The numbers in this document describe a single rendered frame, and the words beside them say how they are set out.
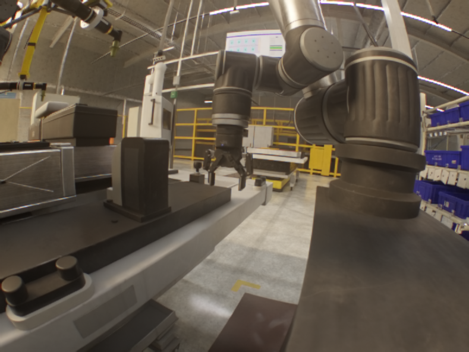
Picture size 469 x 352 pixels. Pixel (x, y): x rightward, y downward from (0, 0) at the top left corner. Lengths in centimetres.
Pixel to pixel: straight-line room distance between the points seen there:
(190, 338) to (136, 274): 96
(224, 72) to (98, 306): 54
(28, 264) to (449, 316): 39
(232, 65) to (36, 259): 55
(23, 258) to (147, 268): 17
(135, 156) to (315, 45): 39
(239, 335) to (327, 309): 110
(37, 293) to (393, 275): 34
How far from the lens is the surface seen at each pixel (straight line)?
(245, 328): 127
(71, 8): 72
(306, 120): 67
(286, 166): 456
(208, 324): 128
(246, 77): 54
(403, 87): 47
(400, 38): 398
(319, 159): 952
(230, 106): 51
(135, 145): 33
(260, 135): 903
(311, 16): 49
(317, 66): 42
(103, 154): 68
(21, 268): 27
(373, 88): 45
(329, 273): 19
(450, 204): 182
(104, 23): 79
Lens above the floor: 101
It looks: 9 degrees down
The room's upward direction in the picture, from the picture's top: 4 degrees clockwise
